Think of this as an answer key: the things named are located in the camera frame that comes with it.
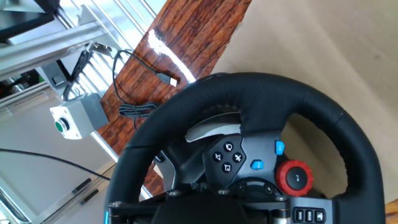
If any aluminium frame post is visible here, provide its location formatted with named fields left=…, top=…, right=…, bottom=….
left=0, top=20, right=113, bottom=80

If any black floor cable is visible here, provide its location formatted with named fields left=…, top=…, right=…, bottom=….
left=0, top=148, right=111, bottom=181

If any black wheel USB cable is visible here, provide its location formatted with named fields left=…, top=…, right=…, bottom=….
left=111, top=49, right=178, bottom=130

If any grey box with green button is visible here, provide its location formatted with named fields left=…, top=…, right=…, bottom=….
left=49, top=92, right=109, bottom=141

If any black racing steering wheel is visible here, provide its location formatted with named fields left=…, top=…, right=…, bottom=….
left=104, top=72, right=386, bottom=224

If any black button box cable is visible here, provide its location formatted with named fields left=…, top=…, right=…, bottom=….
left=62, top=49, right=93, bottom=102

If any black computer monitor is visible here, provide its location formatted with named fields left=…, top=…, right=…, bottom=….
left=0, top=0, right=62, bottom=43

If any wood grain table cover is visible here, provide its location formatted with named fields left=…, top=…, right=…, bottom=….
left=96, top=0, right=398, bottom=224

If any grey plastic block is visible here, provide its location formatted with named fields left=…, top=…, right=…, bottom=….
left=37, top=60, right=72, bottom=97

